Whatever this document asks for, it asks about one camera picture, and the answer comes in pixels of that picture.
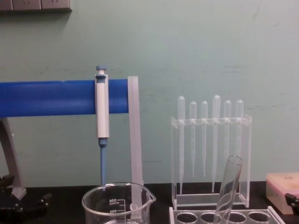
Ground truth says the pale pink plastic box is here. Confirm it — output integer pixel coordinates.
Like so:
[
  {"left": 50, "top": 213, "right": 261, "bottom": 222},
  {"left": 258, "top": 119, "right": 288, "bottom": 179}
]
[{"left": 265, "top": 172, "right": 299, "bottom": 215}]

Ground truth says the clear glass beaker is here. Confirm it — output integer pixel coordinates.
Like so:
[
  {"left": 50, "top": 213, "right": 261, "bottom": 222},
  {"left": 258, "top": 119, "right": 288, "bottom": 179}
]
[{"left": 81, "top": 182, "right": 157, "bottom": 224}]

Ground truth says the clear acrylic dropper rack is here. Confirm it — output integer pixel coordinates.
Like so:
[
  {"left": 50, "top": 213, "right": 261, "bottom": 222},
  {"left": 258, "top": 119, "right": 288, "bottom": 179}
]
[{"left": 171, "top": 114, "right": 253, "bottom": 210}]

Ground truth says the clear glass test tube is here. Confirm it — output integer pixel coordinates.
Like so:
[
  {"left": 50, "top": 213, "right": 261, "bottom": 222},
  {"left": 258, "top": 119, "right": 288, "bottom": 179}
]
[{"left": 213, "top": 155, "right": 244, "bottom": 224}]

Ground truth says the blue pipette stand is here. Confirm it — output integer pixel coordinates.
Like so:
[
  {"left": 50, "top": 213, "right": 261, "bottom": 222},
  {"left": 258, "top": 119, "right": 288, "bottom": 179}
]
[{"left": 0, "top": 75, "right": 144, "bottom": 190}]

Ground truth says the clear plastic transfer pipette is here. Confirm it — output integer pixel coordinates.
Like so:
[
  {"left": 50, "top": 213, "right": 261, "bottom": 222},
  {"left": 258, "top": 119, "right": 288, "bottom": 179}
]
[
  {"left": 189, "top": 100, "right": 198, "bottom": 177},
  {"left": 235, "top": 99, "right": 244, "bottom": 164},
  {"left": 223, "top": 99, "right": 233, "bottom": 161},
  {"left": 211, "top": 94, "right": 221, "bottom": 193},
  {"left": 178, "top": 95, "right": 186, "bottom": 195},
  {"left": 200, "top": 100, "right": 209, "bottom": 178}
]

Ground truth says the white and blue pipette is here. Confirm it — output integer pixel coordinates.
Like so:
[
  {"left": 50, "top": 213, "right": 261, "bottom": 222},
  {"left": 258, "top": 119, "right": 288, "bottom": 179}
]
[{"left": 94, "top": 65, "right": 110, "bottom": 192}]

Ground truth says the clear acrylic test tube rack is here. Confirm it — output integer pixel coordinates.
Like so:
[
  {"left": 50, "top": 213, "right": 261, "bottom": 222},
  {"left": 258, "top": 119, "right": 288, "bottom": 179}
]
[{"left": 168, "top": 206, "right": 281, "bottom": 224}]

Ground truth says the grey wall socket panel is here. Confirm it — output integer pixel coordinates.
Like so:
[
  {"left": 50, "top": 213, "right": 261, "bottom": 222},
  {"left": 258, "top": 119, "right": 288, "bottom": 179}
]
[{"left": 0, "top": 0, "right": 72, "bottom": 13}]

